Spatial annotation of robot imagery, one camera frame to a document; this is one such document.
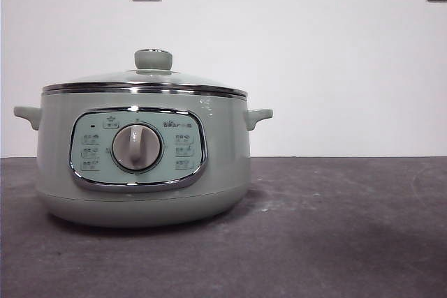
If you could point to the glass lid with green knob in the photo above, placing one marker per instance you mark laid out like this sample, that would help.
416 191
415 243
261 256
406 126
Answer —
153 58

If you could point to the pale green electric cooking pot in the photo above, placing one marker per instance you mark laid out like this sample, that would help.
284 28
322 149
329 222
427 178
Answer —
227 144

